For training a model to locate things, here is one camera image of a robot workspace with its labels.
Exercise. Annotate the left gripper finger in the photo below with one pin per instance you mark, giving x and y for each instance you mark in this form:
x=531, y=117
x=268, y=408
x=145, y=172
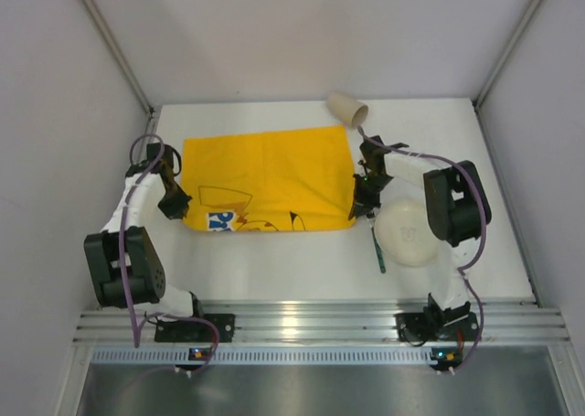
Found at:
x=168, y=208
x=183, y=205

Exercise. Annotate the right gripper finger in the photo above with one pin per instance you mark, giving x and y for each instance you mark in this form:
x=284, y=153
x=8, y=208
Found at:
x=371, y=203
x=356, y=208

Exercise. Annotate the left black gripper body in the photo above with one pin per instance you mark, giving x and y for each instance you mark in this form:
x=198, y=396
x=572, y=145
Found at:
x=173, y=201

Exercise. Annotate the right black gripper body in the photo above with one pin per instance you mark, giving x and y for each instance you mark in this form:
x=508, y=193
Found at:
x=363, y=197

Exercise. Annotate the yellow printed cloth placemat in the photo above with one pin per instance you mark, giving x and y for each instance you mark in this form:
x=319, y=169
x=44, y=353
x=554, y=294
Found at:
x=297, y=180

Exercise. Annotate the beige paper cup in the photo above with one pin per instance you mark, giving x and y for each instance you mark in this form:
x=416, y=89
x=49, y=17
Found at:
x=349, y=111

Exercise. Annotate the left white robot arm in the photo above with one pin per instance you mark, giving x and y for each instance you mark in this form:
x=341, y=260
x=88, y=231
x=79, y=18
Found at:
x=122, y=258

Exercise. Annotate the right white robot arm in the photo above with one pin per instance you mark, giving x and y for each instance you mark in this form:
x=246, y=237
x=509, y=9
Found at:
x=458, y=214

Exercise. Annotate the cream round plate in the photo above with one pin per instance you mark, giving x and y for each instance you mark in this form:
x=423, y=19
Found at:
x=404, y=235

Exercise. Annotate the fork with green handle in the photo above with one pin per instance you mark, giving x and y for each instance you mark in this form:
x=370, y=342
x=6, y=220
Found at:
x=371, y=218

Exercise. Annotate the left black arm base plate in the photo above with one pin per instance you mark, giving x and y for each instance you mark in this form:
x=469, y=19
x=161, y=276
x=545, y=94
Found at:
x=169, y=330

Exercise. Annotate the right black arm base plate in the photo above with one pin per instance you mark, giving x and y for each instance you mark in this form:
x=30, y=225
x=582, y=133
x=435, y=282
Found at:
x=415, y=329

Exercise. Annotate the perforated metal cable strip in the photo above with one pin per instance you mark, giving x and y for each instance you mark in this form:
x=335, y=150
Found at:
x=273, y=356

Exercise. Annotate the aluminium front rail frame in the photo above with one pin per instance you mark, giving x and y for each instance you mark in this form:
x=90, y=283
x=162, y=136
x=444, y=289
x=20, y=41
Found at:
x=306, y=323

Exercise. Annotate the left aluminium corner post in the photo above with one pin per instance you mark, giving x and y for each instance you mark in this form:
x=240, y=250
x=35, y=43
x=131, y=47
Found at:
x=111, y=43

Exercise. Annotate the aluminium corner post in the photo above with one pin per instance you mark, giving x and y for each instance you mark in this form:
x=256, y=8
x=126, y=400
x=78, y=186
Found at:
x=528, y=14
x=111, y=43

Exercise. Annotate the right aluminium corner post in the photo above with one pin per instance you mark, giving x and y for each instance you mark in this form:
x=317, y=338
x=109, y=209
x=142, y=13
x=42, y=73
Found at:
x=528, y=14

